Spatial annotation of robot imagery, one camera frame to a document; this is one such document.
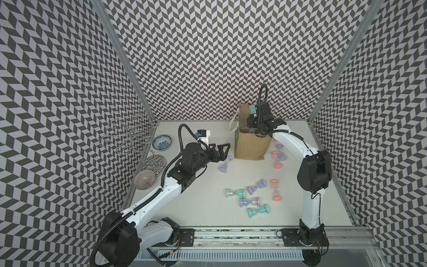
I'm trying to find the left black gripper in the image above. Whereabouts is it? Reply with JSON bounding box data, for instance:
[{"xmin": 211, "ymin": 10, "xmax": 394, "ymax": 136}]
[{"xmin": 192, "ymin": 142, "xmax": 230, "ymax": 173}]

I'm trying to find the green hourglass pile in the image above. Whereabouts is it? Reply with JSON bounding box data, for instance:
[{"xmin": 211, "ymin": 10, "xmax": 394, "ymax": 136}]
[{"xmin": 249, "ymin": 105, "xmax": 257, "ymax": 117}]

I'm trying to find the purple hourglass pile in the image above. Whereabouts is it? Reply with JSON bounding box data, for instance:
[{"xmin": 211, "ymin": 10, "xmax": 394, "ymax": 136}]
[{"xmin": 219, "ymin": 156, "xmax": 234, "ymax": 173}]

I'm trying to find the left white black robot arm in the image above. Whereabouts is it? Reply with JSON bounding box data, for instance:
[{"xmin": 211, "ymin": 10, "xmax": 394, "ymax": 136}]
[{"xmin": 89, "ymin": 141, "xmax": 231, "ymax": 267}]

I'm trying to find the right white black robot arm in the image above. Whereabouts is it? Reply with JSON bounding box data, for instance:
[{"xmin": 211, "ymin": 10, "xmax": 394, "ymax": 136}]
[{"xmin": 247, "ymin": 102, "xmax": 332, "ymax": 248}]

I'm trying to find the green hourglass middle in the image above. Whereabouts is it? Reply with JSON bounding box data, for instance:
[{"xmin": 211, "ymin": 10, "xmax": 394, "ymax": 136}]
[{"xmin": 225, "ymin": 189, "xmax": 246, "ymax": 198}]

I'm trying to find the pink hourglass right middle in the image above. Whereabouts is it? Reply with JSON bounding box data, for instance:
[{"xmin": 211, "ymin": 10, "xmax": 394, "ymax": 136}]
[{"xmin": 271, "ymin": 151, "xmax": 282, "ymax": 169}]

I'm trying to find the pink hourglass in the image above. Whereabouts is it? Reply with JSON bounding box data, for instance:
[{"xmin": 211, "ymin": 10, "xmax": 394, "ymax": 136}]
[
  {"xmin": 271, "ymin": 151, "xmax": 282, "ymax": 169},
  {"xmin": 270, "ymin": 179, "xmax": 282, "ymax": 201}
]

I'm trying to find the purple hourglass centre right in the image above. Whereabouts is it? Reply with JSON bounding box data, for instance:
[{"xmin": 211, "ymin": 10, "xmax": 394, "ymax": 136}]
[{"xmin": 246, "ymin": 179, "xmax": 267, "ymax": 195}]

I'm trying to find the purple hourglass front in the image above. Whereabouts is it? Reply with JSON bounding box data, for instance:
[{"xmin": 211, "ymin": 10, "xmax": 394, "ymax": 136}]
[{"xmin": 239, "ymin": 197, "xmax": 261, "ymax": 208}]

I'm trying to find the pink hourglass front right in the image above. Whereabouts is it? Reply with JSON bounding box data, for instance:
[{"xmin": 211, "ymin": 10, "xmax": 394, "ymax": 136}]
[{"xmin": 270, "ymin": 179, "xmax": 282, "ymax": 201}]

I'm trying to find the green hourglass front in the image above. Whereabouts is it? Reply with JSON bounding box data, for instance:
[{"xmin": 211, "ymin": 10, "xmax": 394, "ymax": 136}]
[{"xmin": 246, "ymin": 204, "xmax": 270, "ymax": 218}]

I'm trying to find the blue white patterned bowl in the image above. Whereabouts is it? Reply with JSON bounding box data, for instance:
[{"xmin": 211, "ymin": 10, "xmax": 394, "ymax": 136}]
[{"xmin": 152, "ymin": 135, "xmax": 172, "ymax": 151}]

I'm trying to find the clear glass plate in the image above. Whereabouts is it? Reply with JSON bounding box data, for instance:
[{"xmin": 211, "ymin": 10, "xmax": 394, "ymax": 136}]
[{"xmin": 142, "ymin": 155, "xmax": 167, "ymax": 176}]

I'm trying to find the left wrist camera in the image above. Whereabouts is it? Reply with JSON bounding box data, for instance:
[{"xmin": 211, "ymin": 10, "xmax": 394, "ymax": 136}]
[{"xmin": 196, "ymin": 130, "xmax": 211, "ymax": 145}]

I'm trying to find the wire metal rack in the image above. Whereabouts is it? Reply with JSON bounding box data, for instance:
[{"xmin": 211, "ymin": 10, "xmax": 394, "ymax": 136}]
[{"xmin": 98, "ymin": 112, "xmax": 160, "ymax": 156}]

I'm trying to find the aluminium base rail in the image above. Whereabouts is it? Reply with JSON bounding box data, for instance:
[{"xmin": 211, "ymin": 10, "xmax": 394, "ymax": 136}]
[{"xmin": 96, "ymin": 226, "xmax": 388, "ymax": 267}]

